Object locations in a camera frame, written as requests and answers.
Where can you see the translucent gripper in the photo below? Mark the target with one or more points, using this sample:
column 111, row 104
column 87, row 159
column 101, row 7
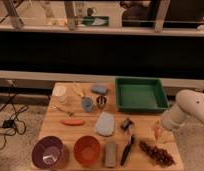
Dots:
column 166, row 136

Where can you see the orange yellow apple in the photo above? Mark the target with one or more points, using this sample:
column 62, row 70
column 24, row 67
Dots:
column 157, row 133

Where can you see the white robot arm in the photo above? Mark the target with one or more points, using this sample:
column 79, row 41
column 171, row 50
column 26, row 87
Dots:
column 187, row 103

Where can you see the blue paper cup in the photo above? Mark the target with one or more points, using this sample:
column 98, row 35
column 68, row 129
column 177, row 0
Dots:
column 87, row 104

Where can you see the clear plastic cup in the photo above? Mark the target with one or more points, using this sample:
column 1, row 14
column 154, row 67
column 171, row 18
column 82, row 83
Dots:
column 59, row 92

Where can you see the dark grape bunch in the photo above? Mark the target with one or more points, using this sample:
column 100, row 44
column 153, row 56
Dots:
column 159, row 155

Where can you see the green plastic tray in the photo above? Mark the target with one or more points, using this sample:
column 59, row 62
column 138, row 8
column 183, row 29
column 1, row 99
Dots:
column 140, row 95

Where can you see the grey sponge block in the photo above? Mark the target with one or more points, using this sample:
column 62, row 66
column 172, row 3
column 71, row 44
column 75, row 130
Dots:
column 110, row 154

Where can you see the light blue cloth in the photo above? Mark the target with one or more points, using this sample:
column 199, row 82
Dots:
column 105, row 124

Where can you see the orange plastic bowl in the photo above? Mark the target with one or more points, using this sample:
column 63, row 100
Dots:
column 87, row 150

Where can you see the blue grey sponge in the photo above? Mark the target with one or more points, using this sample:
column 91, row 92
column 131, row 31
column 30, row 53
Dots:
column 99, row 89

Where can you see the wooden spoon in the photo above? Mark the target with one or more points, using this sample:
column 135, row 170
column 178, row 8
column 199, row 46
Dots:
column 78, row 90

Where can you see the purple plastic bowl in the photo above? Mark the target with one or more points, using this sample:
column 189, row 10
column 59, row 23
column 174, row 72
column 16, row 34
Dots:
column 49, row 153

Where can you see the green box on shelf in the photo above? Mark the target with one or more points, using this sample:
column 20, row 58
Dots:
column 95, row 20

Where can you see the black handled brush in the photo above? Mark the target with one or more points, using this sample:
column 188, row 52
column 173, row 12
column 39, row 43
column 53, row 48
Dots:
column 126, row 127

